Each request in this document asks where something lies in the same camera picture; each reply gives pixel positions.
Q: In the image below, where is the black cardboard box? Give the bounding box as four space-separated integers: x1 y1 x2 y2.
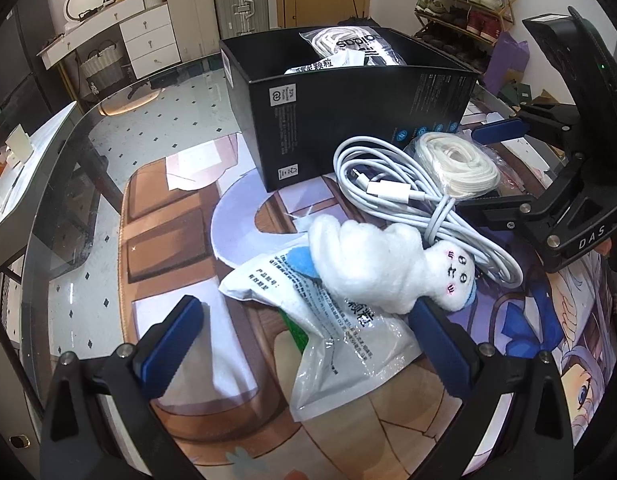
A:
219 25 479 194

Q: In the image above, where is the woven laundry basket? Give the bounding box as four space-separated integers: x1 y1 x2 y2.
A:
80 40 128 94

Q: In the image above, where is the purple bag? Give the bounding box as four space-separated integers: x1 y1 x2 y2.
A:
485 30 532 97

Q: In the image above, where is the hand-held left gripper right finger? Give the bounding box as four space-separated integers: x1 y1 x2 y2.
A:
408 297 574 480

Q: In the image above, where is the open cardboard box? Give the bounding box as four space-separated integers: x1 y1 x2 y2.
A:
505 79 575 112

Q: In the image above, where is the printed cartoon desk mat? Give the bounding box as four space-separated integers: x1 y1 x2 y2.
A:
116 95 617 480

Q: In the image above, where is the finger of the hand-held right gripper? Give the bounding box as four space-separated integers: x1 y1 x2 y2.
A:
469 102 580 147
457 194 535 234

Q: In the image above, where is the black umbrella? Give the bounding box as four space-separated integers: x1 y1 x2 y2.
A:
333 0 384 29

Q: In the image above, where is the white rope coil bag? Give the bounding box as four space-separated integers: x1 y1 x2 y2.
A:
402 130 502 199

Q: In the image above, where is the dark grey refrigerator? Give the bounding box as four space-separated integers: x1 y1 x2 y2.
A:
0 5 57 132

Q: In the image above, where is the beige suitcase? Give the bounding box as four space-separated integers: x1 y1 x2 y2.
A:
163 0 222 59

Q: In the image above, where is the grey white coffee table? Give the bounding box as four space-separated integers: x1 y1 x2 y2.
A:
0 100 98 282

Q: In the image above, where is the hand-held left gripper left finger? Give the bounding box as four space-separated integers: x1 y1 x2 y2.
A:
41 295 205 480

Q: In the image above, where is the grey drawer cabinet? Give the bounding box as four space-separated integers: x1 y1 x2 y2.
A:
0 280 45 463

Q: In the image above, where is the white vanity desk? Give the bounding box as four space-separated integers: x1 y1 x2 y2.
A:
38 0 182 82

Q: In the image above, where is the white plush toy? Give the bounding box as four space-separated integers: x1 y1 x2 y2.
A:
286 215 477 317

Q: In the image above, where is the wooden shoe rack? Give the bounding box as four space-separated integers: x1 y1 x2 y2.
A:
413 0 520 72

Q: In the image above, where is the white charging cable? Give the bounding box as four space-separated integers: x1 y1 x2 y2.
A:
333 132 524 289

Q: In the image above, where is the clear printed plastic bag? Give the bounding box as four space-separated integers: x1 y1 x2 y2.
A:
299 25 407 69

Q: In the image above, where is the white printed foil packet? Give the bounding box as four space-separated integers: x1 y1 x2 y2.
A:
283 57 367 76
218 240 437 424

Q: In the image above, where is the round wooden board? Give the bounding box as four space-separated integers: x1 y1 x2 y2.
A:
100 85 162 117

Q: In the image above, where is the silver suitcase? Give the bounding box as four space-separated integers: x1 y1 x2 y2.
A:
211 0 270 39

